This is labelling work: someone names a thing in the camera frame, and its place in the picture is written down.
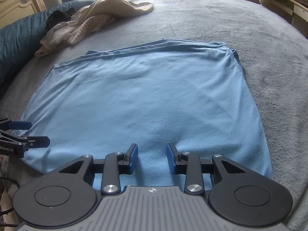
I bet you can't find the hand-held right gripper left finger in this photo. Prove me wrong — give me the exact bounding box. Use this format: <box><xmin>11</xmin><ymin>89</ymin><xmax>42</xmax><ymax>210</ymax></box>
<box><xmin>58</xmin><ymin>143</ymin><xmax>139</xmax><ymax>196</ymax></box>

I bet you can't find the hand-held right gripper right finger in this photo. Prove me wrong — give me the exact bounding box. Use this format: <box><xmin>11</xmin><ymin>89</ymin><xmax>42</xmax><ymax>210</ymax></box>
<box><xmin>167</xmin><ymin>143</ymin><xmax>248</xmax><ymax>195</ymax></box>

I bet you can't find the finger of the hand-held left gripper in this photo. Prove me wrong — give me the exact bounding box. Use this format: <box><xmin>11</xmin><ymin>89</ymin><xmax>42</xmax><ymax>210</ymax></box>
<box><xmin>0</xmin><ymin>130</ymin><xmax>50</xmax><ymax>149</ymax></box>
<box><xmin>0</xmin><ymin>117</ymin><xmax>32</xmax><ymax>131</ymax></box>

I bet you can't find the light blue t-shirt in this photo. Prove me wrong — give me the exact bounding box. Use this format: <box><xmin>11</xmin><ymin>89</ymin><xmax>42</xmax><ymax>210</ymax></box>
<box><xmin>13</xmin><ymin>38</ymin><xmax>273</xmax><ymax>181</ymax></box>

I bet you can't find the blue duvet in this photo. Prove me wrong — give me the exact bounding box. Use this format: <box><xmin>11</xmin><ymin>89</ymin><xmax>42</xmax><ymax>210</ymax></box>
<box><xmin>0</xmin><ymin>0</ymin><xmax>97</xmax><ymax>87</ymax></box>

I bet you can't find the white garment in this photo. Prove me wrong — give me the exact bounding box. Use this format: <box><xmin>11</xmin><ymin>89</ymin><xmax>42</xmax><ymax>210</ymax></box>
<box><xmin>40</xmin><ymin>14</ymin><xmax>85</xmax><ymax>49</ymax></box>

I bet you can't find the black garment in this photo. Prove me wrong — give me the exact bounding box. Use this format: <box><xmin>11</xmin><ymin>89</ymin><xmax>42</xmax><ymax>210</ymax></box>
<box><xmin>46</xmin><ymin>8</ymin><xmax>77</xmax><ymax>30</ymax></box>

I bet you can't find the cream carved headboard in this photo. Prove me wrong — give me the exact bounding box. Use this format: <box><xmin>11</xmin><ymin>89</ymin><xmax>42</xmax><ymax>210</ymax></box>
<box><xmin>0</xmin><ymin>0</ymin><xmax>47</xmax><ymax>28</ymax></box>

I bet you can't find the pink checked garment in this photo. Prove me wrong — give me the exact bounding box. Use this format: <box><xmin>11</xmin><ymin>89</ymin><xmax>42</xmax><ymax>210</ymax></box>
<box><xmin>35</xmin><ymin>12</ymin><xmax>118</xmax><ymax>58</ymax></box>

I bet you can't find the grey bed blanket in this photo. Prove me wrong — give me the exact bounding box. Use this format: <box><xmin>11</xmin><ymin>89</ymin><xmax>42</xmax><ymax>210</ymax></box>
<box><xmin>0</xmin><ymin>0</ymin><xmax>308</xmax><ymax>231</ymax></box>

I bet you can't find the beige garment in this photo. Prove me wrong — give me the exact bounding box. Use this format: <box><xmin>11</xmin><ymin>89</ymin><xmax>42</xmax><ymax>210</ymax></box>
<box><xmin>72</xmin><ymin>0</ymin><xmax>154</xmax><ymax>21</ymax></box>

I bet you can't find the cream desk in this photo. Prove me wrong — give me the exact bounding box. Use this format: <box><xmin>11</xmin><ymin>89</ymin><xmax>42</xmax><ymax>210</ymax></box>
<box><xmin>268</xmin><ymin>0</ymin><xmax>308</xmax><ymax>36</ymax></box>

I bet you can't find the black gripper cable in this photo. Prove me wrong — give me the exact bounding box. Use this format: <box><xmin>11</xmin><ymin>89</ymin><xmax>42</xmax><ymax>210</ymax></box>
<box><xmin>0</xmin><ymin>177</ymin><xmax>21</xmax><ymax>227</ymax></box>

